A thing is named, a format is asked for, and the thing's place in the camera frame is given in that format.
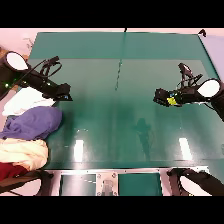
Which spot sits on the white garment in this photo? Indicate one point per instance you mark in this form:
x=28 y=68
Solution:
x=25 y=100

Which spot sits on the silver frame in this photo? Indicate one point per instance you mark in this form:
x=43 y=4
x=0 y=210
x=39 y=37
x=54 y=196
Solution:
x=108 y=183

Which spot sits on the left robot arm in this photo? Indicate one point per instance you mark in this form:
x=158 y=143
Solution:
x=33 y=79

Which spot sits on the red garment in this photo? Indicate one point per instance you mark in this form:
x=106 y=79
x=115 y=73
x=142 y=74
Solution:
x=9 y=170

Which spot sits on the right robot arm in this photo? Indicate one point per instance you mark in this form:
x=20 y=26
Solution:
x=213 y=91

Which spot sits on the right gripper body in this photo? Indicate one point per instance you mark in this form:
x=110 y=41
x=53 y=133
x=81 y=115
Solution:
x=166 y=97

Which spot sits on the cream garment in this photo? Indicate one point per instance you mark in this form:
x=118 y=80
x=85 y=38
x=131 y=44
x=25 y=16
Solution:
x=21 y=153

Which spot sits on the purple garment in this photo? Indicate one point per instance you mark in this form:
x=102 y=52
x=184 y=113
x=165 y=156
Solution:
x=33 y=121

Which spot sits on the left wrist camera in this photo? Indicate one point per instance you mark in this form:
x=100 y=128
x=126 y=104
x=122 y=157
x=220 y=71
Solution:
x=50 y=64

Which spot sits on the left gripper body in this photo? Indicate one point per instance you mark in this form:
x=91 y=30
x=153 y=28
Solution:
x=63 y=91

